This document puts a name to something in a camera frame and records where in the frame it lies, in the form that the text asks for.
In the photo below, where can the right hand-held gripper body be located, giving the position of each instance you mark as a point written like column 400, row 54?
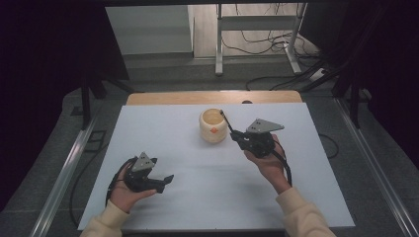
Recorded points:
column 258, row 141

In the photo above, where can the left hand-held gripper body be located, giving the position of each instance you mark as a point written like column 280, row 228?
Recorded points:
column 141, row 179

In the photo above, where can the black pen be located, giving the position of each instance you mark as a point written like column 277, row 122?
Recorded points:
column 226, row 121

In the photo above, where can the cream pen holder cup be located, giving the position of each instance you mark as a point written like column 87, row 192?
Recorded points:
column 210, row 135

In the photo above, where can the person's left hand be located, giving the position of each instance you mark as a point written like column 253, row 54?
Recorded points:
column 126, row 197

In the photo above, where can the person's right hand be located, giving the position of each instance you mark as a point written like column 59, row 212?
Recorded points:
column 271, row 169

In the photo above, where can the dark table grommet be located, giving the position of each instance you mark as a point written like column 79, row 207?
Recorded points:
column 247, row 102

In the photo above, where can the white table mat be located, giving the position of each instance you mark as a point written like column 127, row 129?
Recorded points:
column 214, row 197

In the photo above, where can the black stand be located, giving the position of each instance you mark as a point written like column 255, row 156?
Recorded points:
column 355, row 105
column 86, row 105

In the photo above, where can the white power strip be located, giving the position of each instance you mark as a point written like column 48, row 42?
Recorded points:
column 318, row 74

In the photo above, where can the white cabinet panel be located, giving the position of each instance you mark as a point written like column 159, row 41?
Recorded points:
column 148, row 29

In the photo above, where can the metal floor rail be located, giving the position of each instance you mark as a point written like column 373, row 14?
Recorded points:
column 372, row 154
column 66, row 171

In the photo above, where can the white desk frame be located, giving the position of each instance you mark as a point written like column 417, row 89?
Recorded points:
column 253, row 23

